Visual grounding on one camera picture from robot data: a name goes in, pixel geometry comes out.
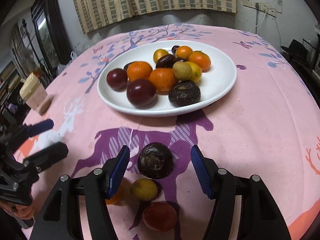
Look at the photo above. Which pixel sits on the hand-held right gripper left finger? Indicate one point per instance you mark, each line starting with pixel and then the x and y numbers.
pixel 117 175

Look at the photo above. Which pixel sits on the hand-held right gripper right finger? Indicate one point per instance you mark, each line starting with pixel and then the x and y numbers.
pixel 202 175

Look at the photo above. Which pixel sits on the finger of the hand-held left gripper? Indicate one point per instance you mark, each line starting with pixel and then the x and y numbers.
pixel 41 127
pixel 50 153

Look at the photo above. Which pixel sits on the orange tangerine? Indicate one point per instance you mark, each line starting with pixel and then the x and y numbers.
pixel 183 51
pixel 117 198
pixel 163 79
pixel 139 71
pixel 200 60

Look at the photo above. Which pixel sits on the small yellow-green fruit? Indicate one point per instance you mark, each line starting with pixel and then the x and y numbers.
pixel 144 189
pixel 182 70

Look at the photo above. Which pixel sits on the wrinkled dark passion fruit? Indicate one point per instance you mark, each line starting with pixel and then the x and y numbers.
pixel 184 93
pixel 155 163
pixel 166 61

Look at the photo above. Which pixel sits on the dark red plum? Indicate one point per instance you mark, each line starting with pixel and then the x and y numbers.
pixel 141 93
pixel 117 79

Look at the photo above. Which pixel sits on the white oval plate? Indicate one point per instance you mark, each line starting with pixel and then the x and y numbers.
pixel 220 85

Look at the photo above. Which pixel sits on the yellow tangerine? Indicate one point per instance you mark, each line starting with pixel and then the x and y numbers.
pixel 196 72
pixel 160 55

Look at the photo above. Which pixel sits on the small dark plum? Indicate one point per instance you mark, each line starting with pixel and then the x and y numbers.
pixel 175 48

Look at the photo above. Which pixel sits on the person's left hand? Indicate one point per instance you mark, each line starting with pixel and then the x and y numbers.
pixel 23 211

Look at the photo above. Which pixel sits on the plastic jar with cream lid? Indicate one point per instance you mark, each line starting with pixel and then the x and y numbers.
pixel 35 95

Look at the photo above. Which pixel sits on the cluttered shelf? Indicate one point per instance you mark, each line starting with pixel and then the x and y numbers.
pixel 15 80

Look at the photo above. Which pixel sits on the clear plastic bag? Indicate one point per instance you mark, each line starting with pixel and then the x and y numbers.
pixel 61 68

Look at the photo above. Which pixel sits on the pink deer print tablecloth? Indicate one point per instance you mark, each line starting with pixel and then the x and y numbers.
pixel 250 130

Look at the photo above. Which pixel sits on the dark wooden framed panel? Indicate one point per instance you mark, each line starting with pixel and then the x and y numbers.
pixel 50 17

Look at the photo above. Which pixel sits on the black hat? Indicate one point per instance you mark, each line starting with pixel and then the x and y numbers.
pixel 296 48

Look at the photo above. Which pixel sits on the white power strip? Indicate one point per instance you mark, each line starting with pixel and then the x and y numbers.
pixel 266 10

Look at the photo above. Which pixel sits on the white wall socket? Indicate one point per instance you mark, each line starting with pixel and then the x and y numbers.
pixel 247 2

